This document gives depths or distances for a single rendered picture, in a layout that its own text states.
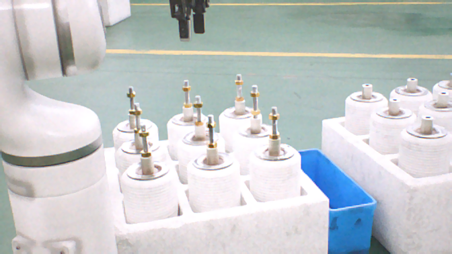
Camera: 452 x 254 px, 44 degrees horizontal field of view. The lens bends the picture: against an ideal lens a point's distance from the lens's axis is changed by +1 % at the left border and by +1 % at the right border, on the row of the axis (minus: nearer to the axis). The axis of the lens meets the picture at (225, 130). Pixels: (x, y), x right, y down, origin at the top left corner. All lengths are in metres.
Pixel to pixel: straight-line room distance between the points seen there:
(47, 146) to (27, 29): 0.10
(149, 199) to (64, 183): 0.46
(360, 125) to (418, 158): 0.23
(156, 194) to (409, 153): 0.50
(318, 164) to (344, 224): 0.28
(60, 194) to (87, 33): 0.15
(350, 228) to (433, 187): 0.18
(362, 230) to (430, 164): 0.19
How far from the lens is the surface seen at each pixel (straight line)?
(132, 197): 0.98
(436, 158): 1.15
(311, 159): 1.40
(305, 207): 1.03
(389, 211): 1.19
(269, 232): 1.02
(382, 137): 1.24
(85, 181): 0.53
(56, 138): 0.50
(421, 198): 1.13
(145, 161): 0.98
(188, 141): 1.11
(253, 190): 1.05
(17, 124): 0.50
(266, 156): 1.02
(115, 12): 3.96
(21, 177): 0.53
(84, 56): 0.49
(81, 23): 0.48
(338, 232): 1.16
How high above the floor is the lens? 0.67
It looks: 21 degrees down
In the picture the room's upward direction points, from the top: 3 degrees counter-clockwise
